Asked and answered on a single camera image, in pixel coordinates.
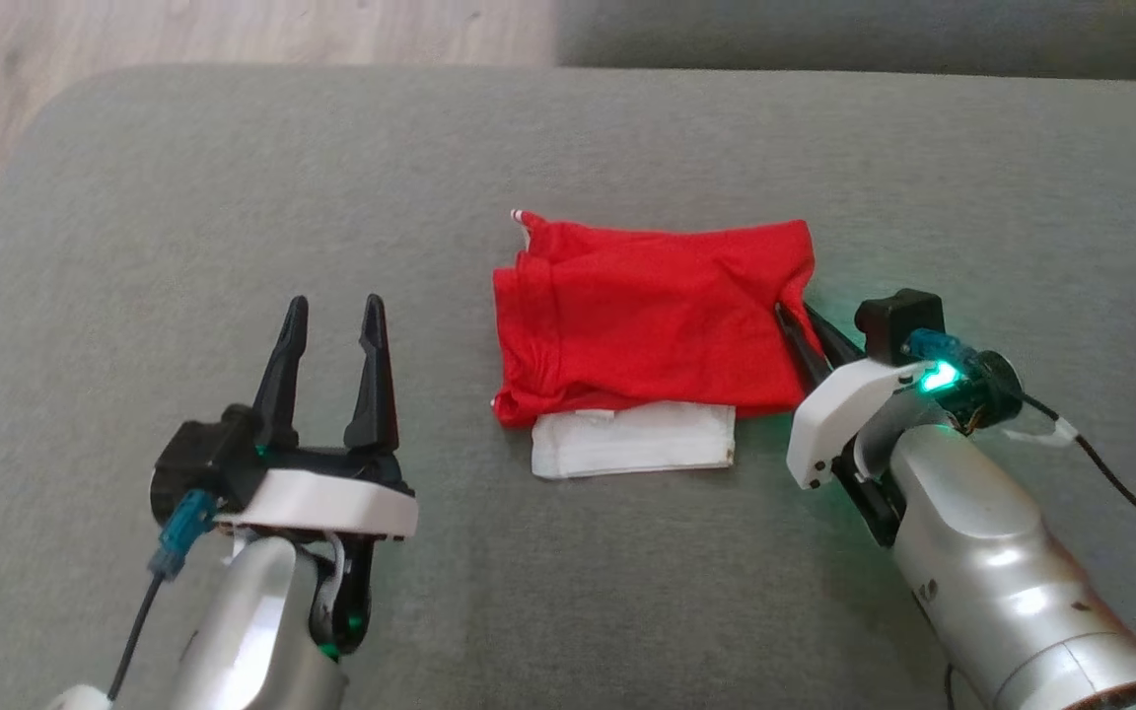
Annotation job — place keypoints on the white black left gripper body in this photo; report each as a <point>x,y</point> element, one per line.
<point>321,503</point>

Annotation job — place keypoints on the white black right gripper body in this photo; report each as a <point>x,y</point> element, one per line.
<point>844,404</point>

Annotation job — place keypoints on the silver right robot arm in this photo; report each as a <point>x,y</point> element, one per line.
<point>1002,582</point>

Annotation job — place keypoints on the large grey sofa seat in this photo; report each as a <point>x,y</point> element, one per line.
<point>568,592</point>

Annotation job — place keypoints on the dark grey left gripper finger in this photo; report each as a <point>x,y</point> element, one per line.
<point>282,385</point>
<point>373,385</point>

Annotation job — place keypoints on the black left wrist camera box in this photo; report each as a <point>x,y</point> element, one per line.
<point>198,463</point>

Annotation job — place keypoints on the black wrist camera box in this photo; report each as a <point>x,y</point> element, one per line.
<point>898,320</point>
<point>198,463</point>

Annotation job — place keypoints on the red jersey with white sleeves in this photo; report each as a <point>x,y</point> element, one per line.
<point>647,325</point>

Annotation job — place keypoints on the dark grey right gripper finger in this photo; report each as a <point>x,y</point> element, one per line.
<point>836,340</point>
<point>800,350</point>

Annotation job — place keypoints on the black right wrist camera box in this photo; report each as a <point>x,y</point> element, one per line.
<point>898,320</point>

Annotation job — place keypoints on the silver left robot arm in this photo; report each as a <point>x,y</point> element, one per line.
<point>252,641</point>

